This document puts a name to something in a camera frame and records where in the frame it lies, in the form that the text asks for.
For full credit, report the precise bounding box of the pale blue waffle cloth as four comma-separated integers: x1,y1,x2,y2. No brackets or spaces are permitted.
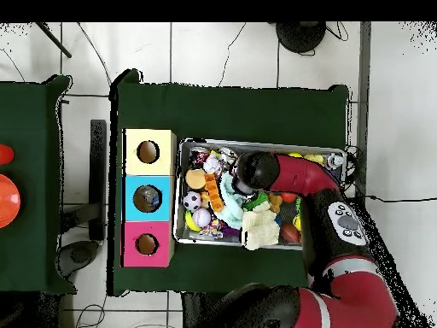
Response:
217,170,247,231

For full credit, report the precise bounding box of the small brown football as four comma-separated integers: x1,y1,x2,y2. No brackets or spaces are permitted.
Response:
280,223,301,245

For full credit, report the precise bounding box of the grey round floor base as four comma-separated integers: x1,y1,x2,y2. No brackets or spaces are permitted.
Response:
57,238,101,276

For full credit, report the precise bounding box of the dark green side table cloth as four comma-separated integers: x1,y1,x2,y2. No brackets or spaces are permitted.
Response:
0,74,75,296

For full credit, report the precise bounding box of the yellow toy banana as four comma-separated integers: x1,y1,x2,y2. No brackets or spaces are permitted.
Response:
184,209,201,233

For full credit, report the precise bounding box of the black round stand base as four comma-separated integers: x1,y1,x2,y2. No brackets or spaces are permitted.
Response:
276,21,328,55

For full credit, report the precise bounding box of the small soccer ball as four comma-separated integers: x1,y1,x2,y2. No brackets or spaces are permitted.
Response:
182,190,204,213

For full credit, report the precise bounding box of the small brown teddy toy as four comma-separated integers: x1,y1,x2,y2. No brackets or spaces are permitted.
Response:
269,194,284,214

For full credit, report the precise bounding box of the light green spiky ball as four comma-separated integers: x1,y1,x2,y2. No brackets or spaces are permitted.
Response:
244,190,271,211

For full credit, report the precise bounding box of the long orange toy brick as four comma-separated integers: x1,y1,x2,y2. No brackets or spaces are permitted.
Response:
204,173,226,213

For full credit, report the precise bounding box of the black upright panel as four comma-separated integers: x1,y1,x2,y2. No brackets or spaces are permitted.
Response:
89,119,108,242

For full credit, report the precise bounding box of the small red object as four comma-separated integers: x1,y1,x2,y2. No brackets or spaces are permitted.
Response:
0,143,15,166

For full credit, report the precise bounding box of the shallow clear mesh bin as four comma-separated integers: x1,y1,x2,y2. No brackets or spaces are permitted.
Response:
176,139,346,253

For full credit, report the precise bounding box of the cream yellow knitted cloth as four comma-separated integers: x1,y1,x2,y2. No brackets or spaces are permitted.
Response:
242,200,281,251

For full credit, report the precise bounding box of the orange disc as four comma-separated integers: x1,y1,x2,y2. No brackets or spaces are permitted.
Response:
0,173,21,230

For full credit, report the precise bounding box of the white baseball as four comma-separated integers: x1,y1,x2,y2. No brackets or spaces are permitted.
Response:
191,208,213,229

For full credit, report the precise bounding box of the wooden box with three holes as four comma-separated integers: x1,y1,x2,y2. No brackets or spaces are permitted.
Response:
122,128,178,267

